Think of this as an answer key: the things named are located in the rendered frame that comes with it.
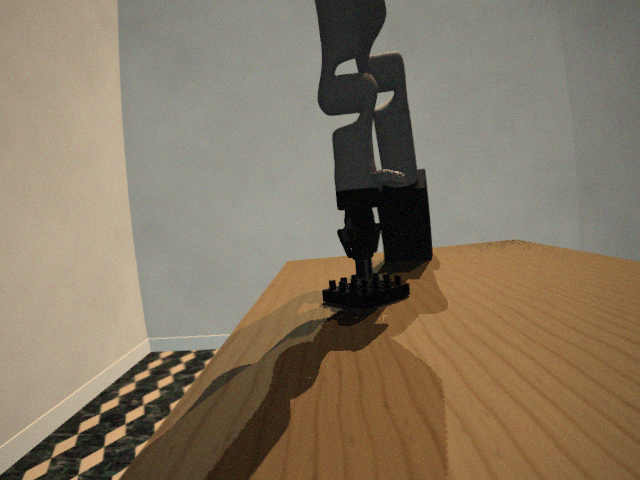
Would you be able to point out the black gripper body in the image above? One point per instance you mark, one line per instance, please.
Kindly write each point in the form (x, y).
(354, 203)

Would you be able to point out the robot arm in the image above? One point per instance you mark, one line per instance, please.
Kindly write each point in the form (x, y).
(344, 35)

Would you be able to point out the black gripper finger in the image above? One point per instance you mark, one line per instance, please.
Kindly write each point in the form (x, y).
(349, 241)
(373, 242)

